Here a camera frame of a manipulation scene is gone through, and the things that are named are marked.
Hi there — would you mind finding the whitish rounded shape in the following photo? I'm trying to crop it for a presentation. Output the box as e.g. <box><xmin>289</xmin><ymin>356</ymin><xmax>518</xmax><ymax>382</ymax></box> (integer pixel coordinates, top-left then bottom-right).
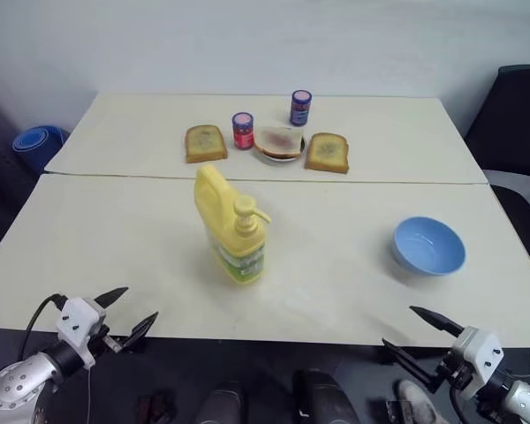
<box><xmin>394</xmin><ymin>378</ymin><xmax>443</xmax><ymax>424</ymax></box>

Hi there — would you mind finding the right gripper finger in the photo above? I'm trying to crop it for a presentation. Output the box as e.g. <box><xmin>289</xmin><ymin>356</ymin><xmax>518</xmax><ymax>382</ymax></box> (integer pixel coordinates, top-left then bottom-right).
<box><xmin>381</xmin><ymin>337</ymin><xmax>435</xmax><ymax>390</ymax></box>
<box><xmin>408</xmin><ymin>305</ymin><xmax>465</xmax><ymax>339</ymax></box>

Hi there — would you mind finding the blue jam jar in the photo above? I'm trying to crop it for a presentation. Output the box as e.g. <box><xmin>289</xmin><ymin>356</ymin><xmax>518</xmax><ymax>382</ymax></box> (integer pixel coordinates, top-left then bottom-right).
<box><xmin>289</xmin><ymin>89</ymin><xmax>314</xmax><ymax>128</ymax></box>

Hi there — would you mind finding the black chair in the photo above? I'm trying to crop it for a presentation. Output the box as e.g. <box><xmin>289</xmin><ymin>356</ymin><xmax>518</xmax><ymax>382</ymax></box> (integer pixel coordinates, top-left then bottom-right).
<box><xmin>462</xmin><ymin>64</ymin><xmax>530</xmax><ymax>284</ymax></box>

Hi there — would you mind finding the red jam jar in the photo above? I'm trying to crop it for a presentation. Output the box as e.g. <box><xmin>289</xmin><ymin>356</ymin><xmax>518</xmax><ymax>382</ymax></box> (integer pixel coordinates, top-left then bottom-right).
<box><xmin>231</xmin><ymin>111</ymin><xmax>254</xmax><ymax>152</ymax></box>

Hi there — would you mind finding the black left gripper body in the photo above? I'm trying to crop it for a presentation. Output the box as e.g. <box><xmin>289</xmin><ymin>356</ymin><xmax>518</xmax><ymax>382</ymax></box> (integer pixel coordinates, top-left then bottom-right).
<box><xmin>87</xmin><ymin>324</ymin><xmax>125</xmax><ymax>357</ymax></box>

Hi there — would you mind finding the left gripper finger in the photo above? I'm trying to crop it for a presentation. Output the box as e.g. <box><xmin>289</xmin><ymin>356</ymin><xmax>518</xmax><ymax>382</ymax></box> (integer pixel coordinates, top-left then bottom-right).
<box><xmin>94</xmin><ymin>286</ymin><xmax>130</xmax><ymax>311</ymax></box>
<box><xmin>114</xmin><ymin>311</ymin><xmax>160</xmax><ymax>353</ymax></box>

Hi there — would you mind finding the dark rounded shape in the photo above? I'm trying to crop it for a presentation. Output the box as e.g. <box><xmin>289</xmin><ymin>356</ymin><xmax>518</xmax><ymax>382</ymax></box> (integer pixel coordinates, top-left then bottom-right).
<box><xmin>291</xmin><ymin>367</ymin><xmax>351</xmax><ymax>424</ymax></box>
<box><xmin>193</xmin><ymin>388</ymin><xmax>249</xmax><ymax>424</ymax></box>

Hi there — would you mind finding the toast slice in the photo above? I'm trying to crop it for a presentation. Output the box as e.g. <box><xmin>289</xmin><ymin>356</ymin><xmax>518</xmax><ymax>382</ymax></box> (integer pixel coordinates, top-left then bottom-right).
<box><xmin>303</xmin><ymin>132</ymin><xmax>351</xmax><ymax>176</ymax></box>
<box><xmin>184</xmin><ymin>125</ymin><xmax>229</xmax><ymax>165</ymax></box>

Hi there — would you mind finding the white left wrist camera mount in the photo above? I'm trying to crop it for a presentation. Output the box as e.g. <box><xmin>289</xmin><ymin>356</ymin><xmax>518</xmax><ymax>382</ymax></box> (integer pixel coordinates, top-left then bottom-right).
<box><xmin>54</xmin><ymin>296</ymin><xmax>108</xmax><ymax>370</ymax></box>

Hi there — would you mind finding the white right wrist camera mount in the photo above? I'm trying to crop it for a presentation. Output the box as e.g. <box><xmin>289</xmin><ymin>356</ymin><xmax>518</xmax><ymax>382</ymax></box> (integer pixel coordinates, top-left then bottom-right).
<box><xmin>447</xmin><ymin>325</ymin><xmax>505</xmax><ymax>401</ymax></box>

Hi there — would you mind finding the yellow pump soap bottle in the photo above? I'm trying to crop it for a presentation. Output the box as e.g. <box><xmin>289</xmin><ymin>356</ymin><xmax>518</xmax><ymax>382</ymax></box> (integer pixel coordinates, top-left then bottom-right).
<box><xmin>193</xmin><ymin>163</ymin><xmax>274</xmax><ymax>289</ymax></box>

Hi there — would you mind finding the blue rolled mat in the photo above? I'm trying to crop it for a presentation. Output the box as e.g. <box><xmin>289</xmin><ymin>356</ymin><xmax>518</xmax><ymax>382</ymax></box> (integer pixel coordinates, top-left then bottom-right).
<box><xmin>11</xmin><ymin>126</ymin><xmax>71</xmax><ymax>174</ymax></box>

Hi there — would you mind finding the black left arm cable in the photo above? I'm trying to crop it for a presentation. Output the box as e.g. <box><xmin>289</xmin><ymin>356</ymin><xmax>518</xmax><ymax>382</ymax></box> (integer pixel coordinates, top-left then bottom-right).
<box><xmin>19</xmin><ymin>292</ymin><xmax>68</xmax><ymax>360</ymax></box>

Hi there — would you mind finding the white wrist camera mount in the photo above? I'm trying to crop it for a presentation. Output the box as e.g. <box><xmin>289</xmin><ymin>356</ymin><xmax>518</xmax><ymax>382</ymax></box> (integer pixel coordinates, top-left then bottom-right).
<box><xmin>447</xmin><ymin>325</ymin><xmax>505</xmax><ymax>401</ymax></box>
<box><xmin>54</xmin><ymin>296</ymin><xmax>108</xmax><ymax>370</ymax></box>

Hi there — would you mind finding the bread slice with jam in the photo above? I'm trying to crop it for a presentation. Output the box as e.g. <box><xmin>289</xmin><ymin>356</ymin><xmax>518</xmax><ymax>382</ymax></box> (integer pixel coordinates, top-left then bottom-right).
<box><xmin>253</xmin><ymin>125</ymin><xmax>305</xmax><ymax>157</ymax></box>

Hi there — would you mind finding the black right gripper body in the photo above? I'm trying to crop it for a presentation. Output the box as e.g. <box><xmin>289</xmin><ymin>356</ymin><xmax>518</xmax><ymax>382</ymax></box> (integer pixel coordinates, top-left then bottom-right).
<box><xmin>429</xmin><ymin>351</ymin><xmax>467</xmax><ymax>392</ymax></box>

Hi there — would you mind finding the light blue bowl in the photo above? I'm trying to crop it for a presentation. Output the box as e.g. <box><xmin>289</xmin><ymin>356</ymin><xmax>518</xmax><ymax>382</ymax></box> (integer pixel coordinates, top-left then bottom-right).
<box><xmin>391</xmin><ymin>216</ymin><xmax>467</xmax><ymax>276</ymax></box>

